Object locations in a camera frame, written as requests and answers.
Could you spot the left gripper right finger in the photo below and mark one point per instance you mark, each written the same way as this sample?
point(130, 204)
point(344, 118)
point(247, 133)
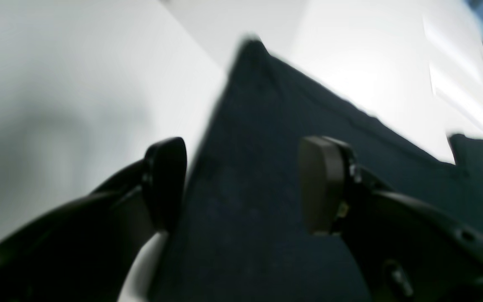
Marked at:
point(407, 250)

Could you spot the black T-shirt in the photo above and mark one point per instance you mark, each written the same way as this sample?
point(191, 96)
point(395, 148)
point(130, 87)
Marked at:
point(298, 196)

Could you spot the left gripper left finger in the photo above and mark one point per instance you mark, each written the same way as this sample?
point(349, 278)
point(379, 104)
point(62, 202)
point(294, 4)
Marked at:
point(83, 250)

